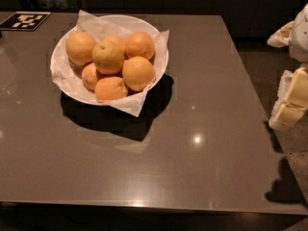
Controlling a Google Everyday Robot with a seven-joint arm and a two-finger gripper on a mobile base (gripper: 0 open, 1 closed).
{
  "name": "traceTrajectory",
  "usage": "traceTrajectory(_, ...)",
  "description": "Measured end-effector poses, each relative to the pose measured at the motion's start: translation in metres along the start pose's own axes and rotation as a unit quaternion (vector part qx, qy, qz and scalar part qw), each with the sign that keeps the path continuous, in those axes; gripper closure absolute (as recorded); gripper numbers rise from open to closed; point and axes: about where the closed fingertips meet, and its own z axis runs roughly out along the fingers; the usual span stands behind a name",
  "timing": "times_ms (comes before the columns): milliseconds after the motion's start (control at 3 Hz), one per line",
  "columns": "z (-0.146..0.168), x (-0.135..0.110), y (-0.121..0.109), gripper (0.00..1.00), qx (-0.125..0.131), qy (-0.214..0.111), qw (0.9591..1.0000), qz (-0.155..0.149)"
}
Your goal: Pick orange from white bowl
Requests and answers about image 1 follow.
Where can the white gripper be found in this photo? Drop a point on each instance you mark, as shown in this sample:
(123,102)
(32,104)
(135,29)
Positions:
(299,38)

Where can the orange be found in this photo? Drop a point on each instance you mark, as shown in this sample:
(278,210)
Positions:
(90,76)
(138,72)
(140,44)
(79,47)
(108,57)
(110,88)
(119,41)

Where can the white paper liner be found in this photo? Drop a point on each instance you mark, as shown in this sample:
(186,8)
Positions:
(96,24)

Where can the black white fiducial marker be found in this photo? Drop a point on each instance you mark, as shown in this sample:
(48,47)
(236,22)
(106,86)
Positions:
(23,21)

